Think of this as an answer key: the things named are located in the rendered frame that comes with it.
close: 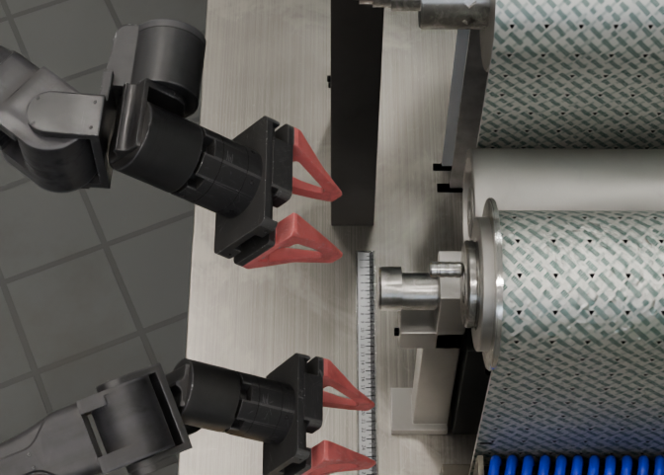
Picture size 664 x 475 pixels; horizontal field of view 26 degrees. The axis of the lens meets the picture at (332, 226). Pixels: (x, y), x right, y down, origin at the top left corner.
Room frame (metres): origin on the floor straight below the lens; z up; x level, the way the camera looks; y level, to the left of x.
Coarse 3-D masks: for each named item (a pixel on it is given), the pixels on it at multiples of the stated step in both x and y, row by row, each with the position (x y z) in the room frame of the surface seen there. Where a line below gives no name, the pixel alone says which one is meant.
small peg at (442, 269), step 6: (432, 264) 0.62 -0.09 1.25; (438, 264) 0.62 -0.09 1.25; (444, 264) 0.62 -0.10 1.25; (450, 264) 0.62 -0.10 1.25; (456, 264) 0.62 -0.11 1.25; (432, 270) 0.61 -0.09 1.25; (438, 270) 0.61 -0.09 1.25; (444, 270) 0.61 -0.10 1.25; (450, 270) 0.61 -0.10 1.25; (456, 270) 0.61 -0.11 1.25; (432, 276) 0.61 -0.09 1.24; (438, 276) 0.61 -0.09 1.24; (444, 276) 0.61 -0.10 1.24; (450, 276) 0.61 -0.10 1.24; (456, 276) 0.61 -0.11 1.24
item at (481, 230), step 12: (480, 228) 0.62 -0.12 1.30; (480, 240) 0.61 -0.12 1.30; (492, 240) 0.60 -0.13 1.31; (480, 252) 0.60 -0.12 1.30; (492, 252) 0.59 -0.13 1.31; (480, 264) 0.59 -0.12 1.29; (492, 264) 0.58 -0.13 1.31; (480, 276) 0.58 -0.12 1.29; (492, 276) 0.57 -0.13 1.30; (480, 288) 0.57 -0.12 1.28; (492, 288) 0.56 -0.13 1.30; (480, 300) 0.56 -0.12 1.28; (492, 300) 0.56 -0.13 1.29; (480, 312) 0.55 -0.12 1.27; (492, 312) 0.55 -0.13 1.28; (480, 324) 0.55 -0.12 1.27; (492, 324) 0.54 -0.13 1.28; (480, 336) 0.54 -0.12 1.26; (480, 348) 0.54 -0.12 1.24
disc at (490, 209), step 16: (496, 208) 0.63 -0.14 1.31; (496, 224) 0.61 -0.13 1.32; (496, 240) 0.60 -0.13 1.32; (496, 256) 0.58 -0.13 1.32; (496, 272) 0.57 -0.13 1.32; (496, 288) 0.56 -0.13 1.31; (496, 304) 0.55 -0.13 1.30; (496, 320) 0.54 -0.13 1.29; (496, 336) 0.53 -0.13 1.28; (496, 352) 0.52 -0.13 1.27
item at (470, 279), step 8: (472, 240) 0.63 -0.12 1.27; (464, 248) 0.62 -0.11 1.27; (472, 248) 0.61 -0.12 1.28; (464, 256) 0.61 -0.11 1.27; (472, 256) 0.60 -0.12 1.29; (464, 264) 0.60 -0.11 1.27; (472, 264) 0.59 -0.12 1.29; (464, 272) 0.61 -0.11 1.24; (472, 272) 0.59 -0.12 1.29; (464, 280) 0.59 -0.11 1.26; (472, 280) 0.58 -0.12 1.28; (464, 288) 0.59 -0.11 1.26; (472, 288) 0.57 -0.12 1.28; (464, 296) 0.59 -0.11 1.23; (472, 296) 0.57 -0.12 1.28; (464, 304) 0.57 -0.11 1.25; (472, 304) 0.56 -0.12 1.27; (464, 312) 0.57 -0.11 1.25; (472, 312) 0.56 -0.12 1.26; (464, 320) 0.56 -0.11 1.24; (472, 320) 0.56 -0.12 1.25
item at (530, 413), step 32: (512, 384) 0.53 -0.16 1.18; (544, 384) 0.53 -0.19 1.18; (576, 384) 0.53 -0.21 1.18; (608, 384) 0.53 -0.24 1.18; (640, 384) 0.53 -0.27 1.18; (512, 416) 0.53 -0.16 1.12; (544, 416) 0.53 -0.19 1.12; (576, 416) 0.53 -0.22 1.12; (608, 416) 0.53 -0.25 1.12; (640, 416) 0.53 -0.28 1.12; (480, 448) 0.53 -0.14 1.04; (512, 448) 0.53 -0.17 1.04; (544, 448) 0.53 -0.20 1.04; (576, 448) 0.53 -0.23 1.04; (608, 448) 0.53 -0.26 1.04; (640, 448) 0.53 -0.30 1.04
